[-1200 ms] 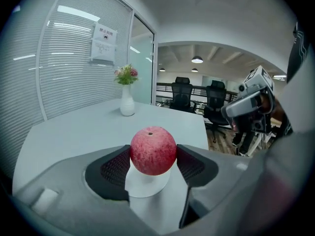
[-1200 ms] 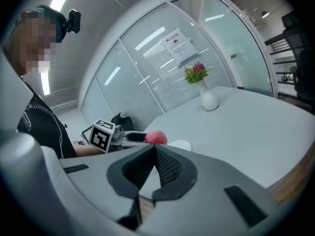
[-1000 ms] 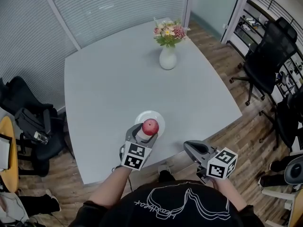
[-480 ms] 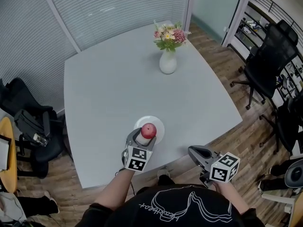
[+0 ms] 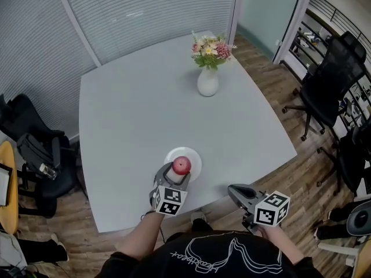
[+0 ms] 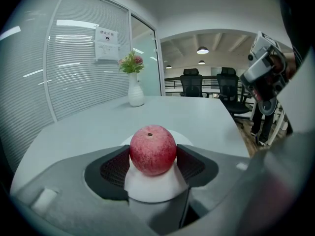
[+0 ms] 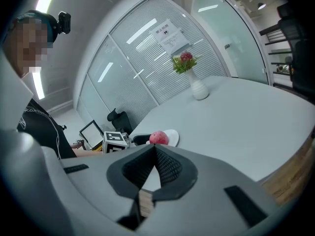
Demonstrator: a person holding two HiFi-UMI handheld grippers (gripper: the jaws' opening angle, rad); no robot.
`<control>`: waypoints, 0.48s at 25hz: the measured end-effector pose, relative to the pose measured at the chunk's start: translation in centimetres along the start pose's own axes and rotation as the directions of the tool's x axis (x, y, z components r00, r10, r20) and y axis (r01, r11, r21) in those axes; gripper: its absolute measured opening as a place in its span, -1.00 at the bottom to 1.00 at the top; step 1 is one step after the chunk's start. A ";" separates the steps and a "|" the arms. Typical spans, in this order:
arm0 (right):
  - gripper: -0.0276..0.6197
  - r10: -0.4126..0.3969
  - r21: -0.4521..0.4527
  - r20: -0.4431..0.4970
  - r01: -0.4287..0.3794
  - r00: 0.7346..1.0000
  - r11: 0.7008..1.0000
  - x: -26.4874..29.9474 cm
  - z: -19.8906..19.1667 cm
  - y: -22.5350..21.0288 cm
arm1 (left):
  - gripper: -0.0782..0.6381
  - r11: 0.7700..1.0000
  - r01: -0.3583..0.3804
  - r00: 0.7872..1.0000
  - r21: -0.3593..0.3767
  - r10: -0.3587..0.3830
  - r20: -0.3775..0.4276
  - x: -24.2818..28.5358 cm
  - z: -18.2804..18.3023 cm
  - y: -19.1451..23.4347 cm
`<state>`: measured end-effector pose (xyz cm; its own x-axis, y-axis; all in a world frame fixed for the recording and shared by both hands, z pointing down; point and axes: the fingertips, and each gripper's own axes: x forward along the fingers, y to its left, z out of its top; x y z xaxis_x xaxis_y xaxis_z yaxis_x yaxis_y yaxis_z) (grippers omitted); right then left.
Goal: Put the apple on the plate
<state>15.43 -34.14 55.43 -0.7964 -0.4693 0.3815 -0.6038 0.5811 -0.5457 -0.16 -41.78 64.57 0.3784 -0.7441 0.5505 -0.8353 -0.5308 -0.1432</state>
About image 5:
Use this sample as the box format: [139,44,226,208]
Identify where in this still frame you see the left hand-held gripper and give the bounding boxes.
[149,162,192,217]

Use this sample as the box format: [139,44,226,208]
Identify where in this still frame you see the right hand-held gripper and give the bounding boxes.
[227,184,291,235]

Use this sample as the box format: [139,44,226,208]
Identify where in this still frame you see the red apple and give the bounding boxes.
[172,156,192,175]

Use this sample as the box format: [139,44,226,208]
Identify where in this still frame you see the white plate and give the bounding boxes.
[163,147,203,184]

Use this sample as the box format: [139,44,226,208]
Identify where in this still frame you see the person's left forearm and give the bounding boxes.
[115,211,166,262]

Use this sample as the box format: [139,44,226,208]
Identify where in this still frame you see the person's right forearm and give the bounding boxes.
[259,224,305,268]

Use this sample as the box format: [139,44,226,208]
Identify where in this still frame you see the person's shoe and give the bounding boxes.
[190,209,207,223]
[50,233,70,262]

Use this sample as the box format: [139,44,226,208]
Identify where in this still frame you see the person's black trousers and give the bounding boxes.
[191,218,214,233]

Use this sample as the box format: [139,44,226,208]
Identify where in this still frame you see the light grey table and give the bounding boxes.
[78,30,299,233]

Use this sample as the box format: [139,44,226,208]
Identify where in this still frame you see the person's black printed t-shirt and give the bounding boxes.
[100,229,324,278]

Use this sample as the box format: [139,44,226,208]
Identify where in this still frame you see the black shoe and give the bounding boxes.
[328,203,354,222]
[315,224,357,240]

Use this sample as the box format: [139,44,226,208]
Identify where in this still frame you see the white ceramic vase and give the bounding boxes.
[197,65,220,97]

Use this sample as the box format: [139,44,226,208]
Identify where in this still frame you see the black mesh office chair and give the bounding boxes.
[317,123,371,196]
[282,31,368,142]

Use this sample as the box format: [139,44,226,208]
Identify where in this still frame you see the clear water bottle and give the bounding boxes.
[39,163,58,181]

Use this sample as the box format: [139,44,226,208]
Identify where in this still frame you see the black padded office chair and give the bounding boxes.
[0,93,79,218]

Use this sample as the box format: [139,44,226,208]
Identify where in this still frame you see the pink and white flower bouquet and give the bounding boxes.
[190,30,238,71]

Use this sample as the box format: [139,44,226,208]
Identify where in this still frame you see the black bag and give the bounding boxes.
[16,133,61,170]

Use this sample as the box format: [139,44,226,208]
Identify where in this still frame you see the round yellow wooden table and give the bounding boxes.
[0,141,20,235]

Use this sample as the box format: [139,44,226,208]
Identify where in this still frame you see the black edged notebook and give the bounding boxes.
[0,163,14,207]

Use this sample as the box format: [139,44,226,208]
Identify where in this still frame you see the cluttered office desk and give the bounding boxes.
[291,27,334,69]

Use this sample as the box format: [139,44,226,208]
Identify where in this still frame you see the frosted glass door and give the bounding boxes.
[237,0,304,60]

